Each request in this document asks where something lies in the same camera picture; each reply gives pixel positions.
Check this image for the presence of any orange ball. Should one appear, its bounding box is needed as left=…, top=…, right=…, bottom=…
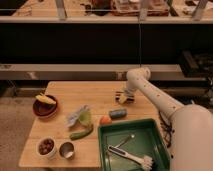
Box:
left=99, top=116, right=112, bottom=125

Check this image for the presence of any small metal cup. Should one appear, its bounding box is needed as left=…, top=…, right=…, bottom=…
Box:
left=59, top=142, right=74, bottom=159

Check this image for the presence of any dark red bowl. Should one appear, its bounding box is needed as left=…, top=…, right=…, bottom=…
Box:
left=33, top=95, right=58, bottom=118

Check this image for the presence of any green toy cucumber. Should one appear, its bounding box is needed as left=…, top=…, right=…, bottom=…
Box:
left=69, top=124, right=93, bottom=141

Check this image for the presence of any blue grey sponge block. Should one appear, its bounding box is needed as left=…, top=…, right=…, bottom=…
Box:
left=109, top=109, right=127, bottom=119

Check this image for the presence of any white cup with nuts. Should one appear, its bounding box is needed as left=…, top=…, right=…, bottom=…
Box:
left=37, top=138, right=57, bottom=159

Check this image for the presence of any wooden table board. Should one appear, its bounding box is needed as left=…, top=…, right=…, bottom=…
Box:
left=18, top=80, right=165, bottom=169

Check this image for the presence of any metal spoon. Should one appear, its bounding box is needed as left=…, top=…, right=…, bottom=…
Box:
left=115, top=134, right=135, bottom=148

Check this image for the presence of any black cable bundle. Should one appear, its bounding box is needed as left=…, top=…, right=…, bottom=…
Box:
left=158, top=109, right=174, bottom=149

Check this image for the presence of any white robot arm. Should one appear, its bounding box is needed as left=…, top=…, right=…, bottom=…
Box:
left=124, top=67, right=213, bottom=171

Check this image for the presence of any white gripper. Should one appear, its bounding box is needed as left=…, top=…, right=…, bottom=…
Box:
left=118, top=81, right=136, bottom=104

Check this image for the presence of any yellow toy corn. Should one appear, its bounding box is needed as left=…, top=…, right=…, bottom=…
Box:
left=36, top=95, right=56, bottom=105

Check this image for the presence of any white dish brush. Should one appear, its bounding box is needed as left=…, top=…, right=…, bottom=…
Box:
left=108, top=145, right=154, bottom=171

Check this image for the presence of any green plastic tray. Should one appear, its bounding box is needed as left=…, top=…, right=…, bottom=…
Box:
left=98, top=119, right=170, bottom=171

